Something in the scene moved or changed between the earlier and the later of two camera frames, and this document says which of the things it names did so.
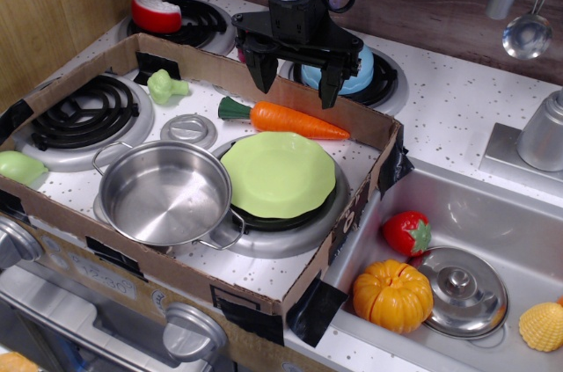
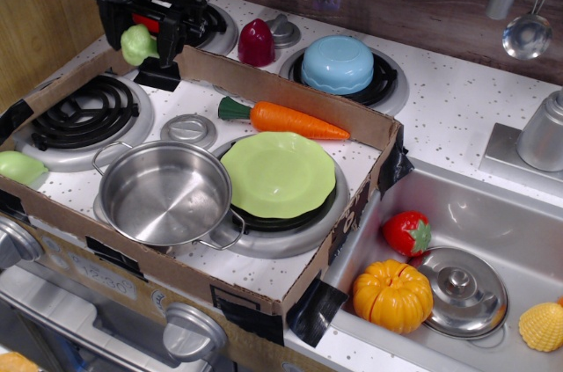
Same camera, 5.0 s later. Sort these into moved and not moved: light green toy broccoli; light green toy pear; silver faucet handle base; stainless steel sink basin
Moved: light green toy broccoli
Not moved: silver faucet handle base; light green toy pear; stainless steel sink basin
